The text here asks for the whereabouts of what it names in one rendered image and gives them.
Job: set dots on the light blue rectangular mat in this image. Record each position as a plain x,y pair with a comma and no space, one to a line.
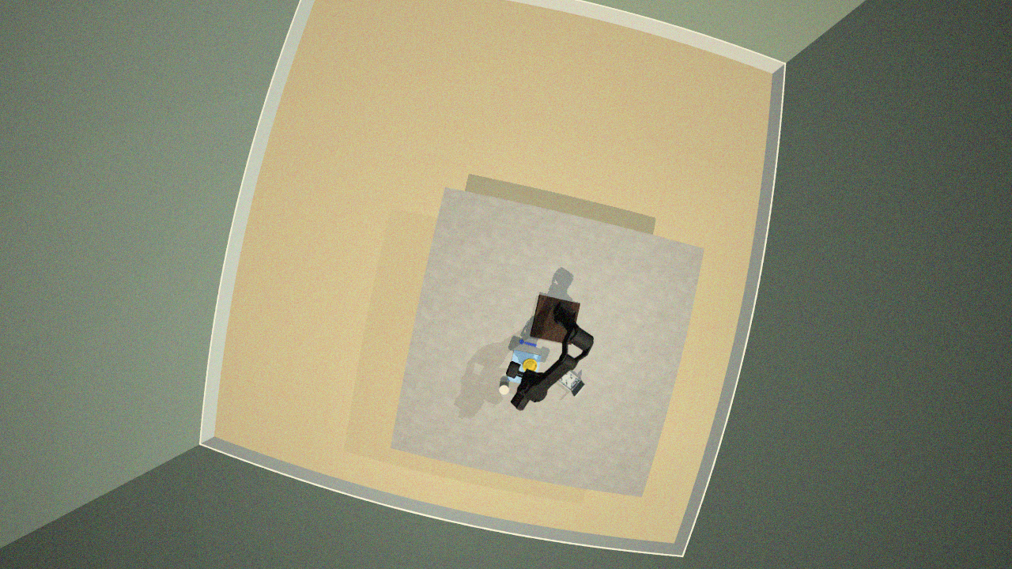
519,357

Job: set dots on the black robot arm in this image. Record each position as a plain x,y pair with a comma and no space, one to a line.
536,386

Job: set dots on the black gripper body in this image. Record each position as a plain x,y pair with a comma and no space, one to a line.
513,371

